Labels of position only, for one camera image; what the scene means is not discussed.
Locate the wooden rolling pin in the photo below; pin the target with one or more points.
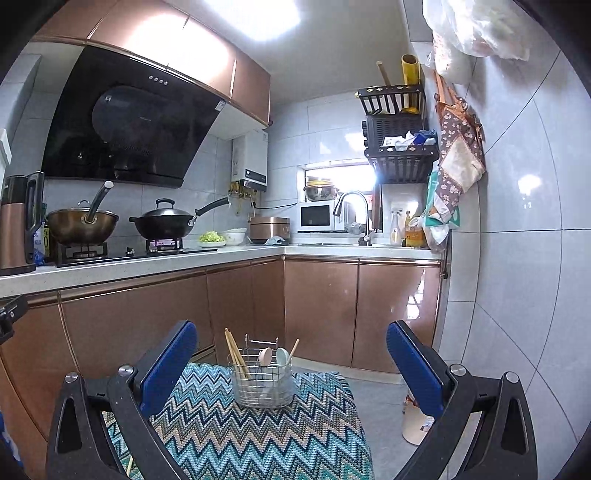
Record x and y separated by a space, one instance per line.
384 74

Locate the yellow oil bottle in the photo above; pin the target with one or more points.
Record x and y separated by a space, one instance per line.
415 235

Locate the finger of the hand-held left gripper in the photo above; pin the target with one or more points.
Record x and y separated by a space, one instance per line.
9 316

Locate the cloths on rack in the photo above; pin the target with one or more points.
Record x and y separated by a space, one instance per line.
411 140

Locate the stacked metal pots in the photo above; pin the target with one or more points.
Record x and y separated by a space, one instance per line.
321 191

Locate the brown base cabinets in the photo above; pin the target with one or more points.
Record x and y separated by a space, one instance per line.
323 314

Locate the bottle with blue label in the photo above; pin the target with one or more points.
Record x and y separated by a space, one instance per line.
44 240

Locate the plate of green vegetables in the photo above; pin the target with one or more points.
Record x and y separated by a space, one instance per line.
211 239

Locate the hanging plastic bags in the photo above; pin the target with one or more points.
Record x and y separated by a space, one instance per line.
475 32

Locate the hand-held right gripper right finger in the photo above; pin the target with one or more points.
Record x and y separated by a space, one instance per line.
411 364

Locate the brown black electric kettle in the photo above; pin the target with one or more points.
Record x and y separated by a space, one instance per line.
16 226

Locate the white bowl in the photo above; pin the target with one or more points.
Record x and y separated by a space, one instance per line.
235 236

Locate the kitchen window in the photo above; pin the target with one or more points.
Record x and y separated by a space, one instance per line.
341 173

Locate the green white packet bag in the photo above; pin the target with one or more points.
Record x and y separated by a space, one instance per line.
441 212

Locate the black wall rack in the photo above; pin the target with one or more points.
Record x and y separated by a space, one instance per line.
397 127

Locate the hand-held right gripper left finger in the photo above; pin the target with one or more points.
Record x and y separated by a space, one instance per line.
168 369

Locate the black wok with lid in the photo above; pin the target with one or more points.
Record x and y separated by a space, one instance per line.
161 224

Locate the black range hood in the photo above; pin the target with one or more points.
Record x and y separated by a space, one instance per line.
129 120

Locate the clear spray bottle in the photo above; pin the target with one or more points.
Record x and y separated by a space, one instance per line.
396 230

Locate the zigzag knitted cloth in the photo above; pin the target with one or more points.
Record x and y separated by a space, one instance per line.
258 438

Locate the steel kitchen faucet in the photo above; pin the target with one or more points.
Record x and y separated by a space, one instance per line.
358 198

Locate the brown rice cooker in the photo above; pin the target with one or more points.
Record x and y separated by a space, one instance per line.
270 228

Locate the brown floral apron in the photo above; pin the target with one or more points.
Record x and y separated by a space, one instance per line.
459 152

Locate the blue face mask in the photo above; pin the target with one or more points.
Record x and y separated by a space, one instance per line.
276 240

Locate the pale plastic bucket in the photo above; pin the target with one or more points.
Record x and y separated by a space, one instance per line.
418 427

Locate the white water heater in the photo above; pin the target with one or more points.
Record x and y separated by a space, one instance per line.
251 161

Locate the light blue spoon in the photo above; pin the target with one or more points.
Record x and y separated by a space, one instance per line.
282 356

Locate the yellow roll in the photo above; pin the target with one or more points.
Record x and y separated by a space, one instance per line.
410 74

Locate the black gas stove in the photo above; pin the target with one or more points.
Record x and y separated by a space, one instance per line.
92 256

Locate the white microwave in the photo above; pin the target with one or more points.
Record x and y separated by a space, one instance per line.
316 217

